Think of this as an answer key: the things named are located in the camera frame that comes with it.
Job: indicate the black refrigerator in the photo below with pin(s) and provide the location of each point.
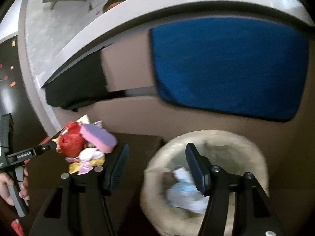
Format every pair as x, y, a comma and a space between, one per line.
28, 130

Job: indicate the yellow snack wrapper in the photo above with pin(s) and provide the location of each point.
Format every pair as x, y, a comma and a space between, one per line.
84, 167

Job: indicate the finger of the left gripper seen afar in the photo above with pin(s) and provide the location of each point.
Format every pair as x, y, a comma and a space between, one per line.
51, 145

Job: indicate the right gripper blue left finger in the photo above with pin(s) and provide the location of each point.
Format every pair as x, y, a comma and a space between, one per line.
117, 165

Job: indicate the person's left hand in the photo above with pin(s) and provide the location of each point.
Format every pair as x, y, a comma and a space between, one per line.
6, 180

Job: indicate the red plastic bag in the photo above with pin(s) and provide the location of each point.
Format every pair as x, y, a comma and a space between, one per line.
71, 141

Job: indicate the purple pink sponge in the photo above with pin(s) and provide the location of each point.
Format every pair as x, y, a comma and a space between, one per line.
103, 140

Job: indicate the blue towel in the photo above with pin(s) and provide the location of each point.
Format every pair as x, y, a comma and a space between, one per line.
241, 66

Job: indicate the white kitchen countertop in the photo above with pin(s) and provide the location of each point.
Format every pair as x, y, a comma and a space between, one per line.
136, 15

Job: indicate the white blue plastic bag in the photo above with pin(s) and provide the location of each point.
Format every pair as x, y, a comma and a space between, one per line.
184, 194

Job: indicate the beige trash bin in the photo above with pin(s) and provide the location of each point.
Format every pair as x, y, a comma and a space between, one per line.
226, 151

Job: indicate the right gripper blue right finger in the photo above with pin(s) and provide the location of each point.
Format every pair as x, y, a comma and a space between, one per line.
199, 167

